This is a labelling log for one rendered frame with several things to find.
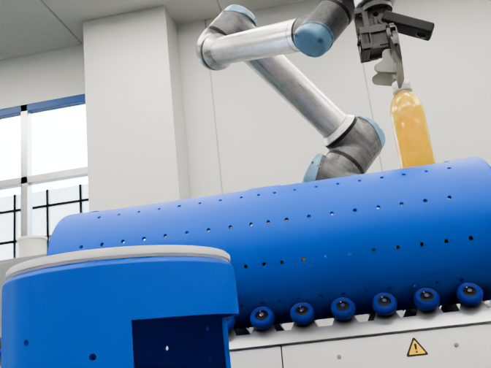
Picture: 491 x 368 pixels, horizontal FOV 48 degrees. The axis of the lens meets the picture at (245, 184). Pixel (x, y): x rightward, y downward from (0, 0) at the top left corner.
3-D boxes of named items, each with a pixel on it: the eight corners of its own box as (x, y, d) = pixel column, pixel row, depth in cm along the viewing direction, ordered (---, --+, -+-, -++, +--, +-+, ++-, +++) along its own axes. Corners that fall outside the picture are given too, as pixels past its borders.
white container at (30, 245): (27, 266, 315) (27, 242, 318) (52, 263, 312) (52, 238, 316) (11, 263, 299) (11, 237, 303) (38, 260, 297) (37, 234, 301)
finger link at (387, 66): (378, 91, 119) (370, 57, 123) (405, 87, 119) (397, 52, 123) (378, 83, 117) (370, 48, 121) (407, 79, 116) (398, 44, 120)
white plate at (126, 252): (-37, 261, 57) (-38, 273, 57) (229, 234, 59) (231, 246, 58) (47, 286, 84) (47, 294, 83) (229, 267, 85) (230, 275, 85)
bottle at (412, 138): (443, 166, 114) (424, 83, 118) (412, 167, 112) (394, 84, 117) (425, 176, 120) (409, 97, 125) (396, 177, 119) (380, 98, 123)
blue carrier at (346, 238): (102, 347, 130) (100, 230, 139) (487, 304, 120) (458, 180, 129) (42, 345, 103) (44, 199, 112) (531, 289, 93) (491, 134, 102)
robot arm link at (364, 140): (349, 181, 204) (197, 39, 192) (374, 147, 210) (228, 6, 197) (372, 175, 190) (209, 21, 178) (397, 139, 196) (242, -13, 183)
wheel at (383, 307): (402, 312, 99) (401, 304, 98) (378, 320, 99) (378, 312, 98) (390, 294, 103) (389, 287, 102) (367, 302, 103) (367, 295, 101)
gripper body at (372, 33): (361, 66, 128) (353, 20, 131) (399, 60, 127) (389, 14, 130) (363, 50, 120) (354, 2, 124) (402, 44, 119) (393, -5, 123)
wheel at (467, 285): (487, 302, 98) (489, 294, 97) (465, 310, 97) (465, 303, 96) (473, 285, 101) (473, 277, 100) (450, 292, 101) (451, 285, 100)
